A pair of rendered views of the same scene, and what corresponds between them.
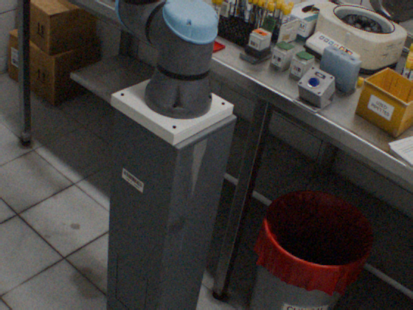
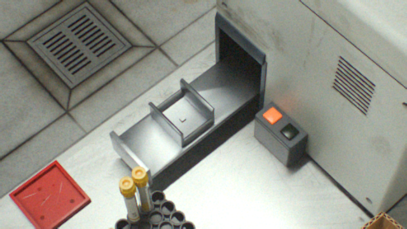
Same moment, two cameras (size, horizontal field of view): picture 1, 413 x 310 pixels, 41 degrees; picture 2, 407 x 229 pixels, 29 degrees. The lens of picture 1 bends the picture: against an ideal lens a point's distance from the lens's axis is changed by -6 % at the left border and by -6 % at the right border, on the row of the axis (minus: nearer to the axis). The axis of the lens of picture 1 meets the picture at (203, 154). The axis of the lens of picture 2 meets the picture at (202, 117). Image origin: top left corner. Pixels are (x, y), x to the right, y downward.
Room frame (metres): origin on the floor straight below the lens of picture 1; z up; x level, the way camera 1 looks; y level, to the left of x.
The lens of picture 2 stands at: (1.76, -0.28, 1.71)
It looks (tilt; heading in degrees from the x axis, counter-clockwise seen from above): 60 degrees down; 106
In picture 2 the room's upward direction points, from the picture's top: 3 degrees counter-clockwise
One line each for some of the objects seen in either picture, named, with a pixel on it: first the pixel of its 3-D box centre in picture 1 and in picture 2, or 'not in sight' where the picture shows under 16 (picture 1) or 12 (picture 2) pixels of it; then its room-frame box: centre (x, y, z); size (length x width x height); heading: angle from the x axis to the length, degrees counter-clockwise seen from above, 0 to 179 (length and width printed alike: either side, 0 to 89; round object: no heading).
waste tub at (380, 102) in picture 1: (391, 102); not in sight; (1.28, -0.45, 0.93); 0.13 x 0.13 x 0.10; 51
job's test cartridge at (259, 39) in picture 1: (259, 42); not in sight; (1.48, -0.10, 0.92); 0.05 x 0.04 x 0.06; 145
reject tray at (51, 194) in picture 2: (208, 45); (49, 198); (1.49, 0.04, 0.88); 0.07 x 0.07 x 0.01; 55
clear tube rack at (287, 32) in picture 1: (262, 20); not in sight; (1.67, -0.10, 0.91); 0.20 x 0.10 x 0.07; 55
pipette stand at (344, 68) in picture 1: (338, 70); not in sight; (1.39, -0.31, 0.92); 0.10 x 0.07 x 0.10; 49
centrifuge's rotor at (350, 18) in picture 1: (361, 27); not in sight; (1.64, -0.41, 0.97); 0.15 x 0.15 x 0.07
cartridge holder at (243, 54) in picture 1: (257, 51); not in sight; (1.47, -0.10, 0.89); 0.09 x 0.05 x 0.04; 145
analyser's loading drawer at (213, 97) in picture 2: not in sight; (196, 105); (1.63, 0.17, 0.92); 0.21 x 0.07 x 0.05; 55
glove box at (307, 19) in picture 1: (315, 15); not in sight; (1.76, -0.28, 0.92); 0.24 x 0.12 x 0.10; 145
